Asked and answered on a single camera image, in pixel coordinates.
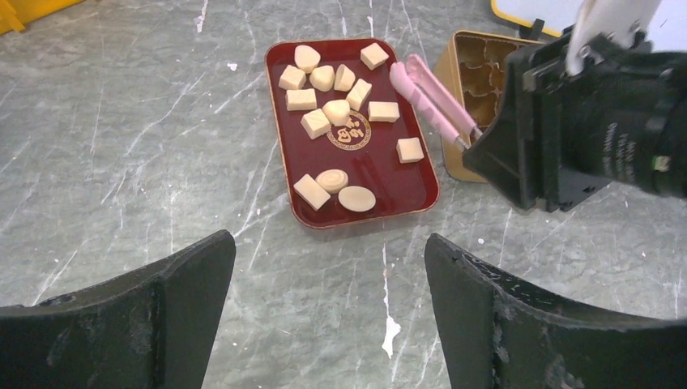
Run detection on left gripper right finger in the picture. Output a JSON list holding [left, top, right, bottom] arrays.
[[425, 233, 686, 388]]

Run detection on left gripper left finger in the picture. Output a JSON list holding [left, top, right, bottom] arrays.
[[1, 230, 236, 388]]

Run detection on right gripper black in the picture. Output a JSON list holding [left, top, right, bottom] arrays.
[[463, 34, 672, 212]]

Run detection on pink metal tweezers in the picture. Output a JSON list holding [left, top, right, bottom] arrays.
[[389, 54, 483, 151]]

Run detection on oval white chocolate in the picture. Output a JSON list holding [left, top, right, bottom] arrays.
[[338, 186, 376, 212]]

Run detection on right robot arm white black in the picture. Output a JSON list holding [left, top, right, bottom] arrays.
[[463, 32, 686, 212]]

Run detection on gold chocolate box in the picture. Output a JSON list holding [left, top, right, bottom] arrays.
[[432, 29, 543, 184]]

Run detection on square white chocolate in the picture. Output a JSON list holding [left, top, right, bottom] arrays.
[[360, 43, 389, 71], [396, 137, 425, 164]]

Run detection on rectangular white chocolate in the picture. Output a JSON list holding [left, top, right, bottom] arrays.
[[293, 174, 331, 211]]

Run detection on round swirl white chocolate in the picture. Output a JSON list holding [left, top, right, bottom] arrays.
[[315, 169, 348, 195]]

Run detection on square white chocolate top right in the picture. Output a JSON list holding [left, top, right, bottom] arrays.
[[360, 43, 389, 71]]

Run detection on red rectangular tray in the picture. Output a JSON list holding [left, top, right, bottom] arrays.
[[264, 37, 440, 229]]

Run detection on yellow plastic bin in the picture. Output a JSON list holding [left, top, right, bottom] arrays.
[[1, 0, 83, 35]]

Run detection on whiteboard with yellow frame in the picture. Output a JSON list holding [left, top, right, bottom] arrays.
[[490, 0, 686, 51]]

